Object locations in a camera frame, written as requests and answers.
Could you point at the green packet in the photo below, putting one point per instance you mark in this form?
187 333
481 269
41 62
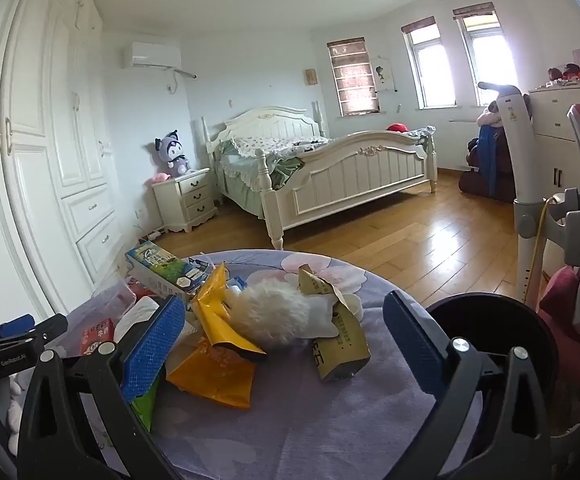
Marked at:
147 410

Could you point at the red plush toys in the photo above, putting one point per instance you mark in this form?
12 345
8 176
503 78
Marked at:
565 74

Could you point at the clear plastic bag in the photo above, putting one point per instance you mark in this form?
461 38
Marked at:
105 305

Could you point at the white bed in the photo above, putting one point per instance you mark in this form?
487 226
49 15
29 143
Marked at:
350 175

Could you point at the narrow bright window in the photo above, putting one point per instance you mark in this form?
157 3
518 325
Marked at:
427 65

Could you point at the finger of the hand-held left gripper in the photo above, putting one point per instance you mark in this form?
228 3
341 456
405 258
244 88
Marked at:
15 325

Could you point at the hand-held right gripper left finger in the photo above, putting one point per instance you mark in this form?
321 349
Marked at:
152 345

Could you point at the white wardrobe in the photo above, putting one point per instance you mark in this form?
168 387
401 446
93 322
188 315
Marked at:
35 160

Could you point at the black trash bin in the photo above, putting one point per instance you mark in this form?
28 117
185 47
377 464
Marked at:
490 325

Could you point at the brown massage chair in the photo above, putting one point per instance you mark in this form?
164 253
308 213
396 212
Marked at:
475 180

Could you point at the small red white box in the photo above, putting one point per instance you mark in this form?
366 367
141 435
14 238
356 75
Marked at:
95 337

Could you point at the wide bright window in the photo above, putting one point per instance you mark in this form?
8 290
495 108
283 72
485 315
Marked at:
485 55

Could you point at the red cushion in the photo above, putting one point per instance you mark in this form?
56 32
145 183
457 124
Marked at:
399 128

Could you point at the pink white clothes pile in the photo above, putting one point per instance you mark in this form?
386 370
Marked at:
489 117

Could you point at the wall scroll poster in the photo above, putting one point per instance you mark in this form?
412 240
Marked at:
384 74

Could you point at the orange plastic packet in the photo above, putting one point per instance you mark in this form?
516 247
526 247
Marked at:
210 375

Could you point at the window with brown blind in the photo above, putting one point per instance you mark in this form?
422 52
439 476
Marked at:
354 77

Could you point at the white dresser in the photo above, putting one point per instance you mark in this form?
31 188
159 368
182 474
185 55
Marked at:
555 120

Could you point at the white air conditioner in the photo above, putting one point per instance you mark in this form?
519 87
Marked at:
151 55

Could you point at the purple plush toy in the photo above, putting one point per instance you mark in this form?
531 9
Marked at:
172 155

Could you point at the white fluffy plush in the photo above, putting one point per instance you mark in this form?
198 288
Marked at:
270 310

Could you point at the white nightstand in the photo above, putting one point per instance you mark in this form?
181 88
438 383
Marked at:
190 195

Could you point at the blue green milk carton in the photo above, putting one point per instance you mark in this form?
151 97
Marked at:
160 265

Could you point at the yellow foil packet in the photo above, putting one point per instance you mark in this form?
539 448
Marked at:
215 310

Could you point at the white tissue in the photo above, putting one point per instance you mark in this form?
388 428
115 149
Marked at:
137 315

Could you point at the pink plush toy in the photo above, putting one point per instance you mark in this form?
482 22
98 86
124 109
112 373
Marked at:
159 178

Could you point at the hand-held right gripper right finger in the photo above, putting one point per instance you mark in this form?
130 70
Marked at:
410 340

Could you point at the wooden wall plaque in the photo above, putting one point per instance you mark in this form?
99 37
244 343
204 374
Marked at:
311 76

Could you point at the blue cloth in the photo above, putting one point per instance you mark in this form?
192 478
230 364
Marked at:
490 160

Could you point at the gold wrapper packet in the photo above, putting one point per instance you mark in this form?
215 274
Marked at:
342 345

